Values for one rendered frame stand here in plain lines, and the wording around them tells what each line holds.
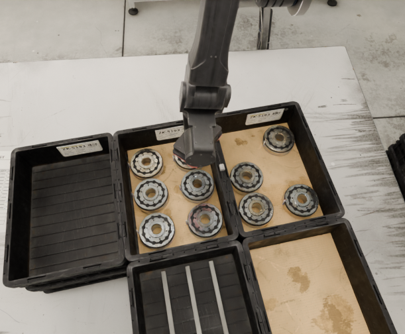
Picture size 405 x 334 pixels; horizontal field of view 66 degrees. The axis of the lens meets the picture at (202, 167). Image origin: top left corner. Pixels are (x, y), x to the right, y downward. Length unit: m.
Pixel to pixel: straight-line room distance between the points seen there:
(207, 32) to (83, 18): 2.52
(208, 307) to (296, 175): 0.48
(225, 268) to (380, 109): 1.85
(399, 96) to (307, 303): 1.95
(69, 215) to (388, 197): 1.08
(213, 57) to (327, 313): 0.73
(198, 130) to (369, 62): 2.30
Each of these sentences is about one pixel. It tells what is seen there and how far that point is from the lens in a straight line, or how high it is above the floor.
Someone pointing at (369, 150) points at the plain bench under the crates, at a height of 0.70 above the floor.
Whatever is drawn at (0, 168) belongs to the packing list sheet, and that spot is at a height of 0.70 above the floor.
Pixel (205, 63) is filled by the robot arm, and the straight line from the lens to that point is 0.50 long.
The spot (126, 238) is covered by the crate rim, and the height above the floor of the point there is 0.93.
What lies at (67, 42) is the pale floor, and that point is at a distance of 2.79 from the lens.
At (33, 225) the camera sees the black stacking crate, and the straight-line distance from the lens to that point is 1.07.
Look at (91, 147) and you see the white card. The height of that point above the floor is 0.89.
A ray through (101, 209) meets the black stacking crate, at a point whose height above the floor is 0.83.
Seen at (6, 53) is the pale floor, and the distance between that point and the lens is 2.90.
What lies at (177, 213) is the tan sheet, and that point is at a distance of 0.97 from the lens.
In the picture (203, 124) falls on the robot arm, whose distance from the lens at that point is 0.57.
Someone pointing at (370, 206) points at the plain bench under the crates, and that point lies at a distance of 1.26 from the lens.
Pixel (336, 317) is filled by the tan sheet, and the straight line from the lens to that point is 0.99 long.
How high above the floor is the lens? 1.75
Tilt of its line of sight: 64 degrees down
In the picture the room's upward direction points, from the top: 1 degrees clockwise
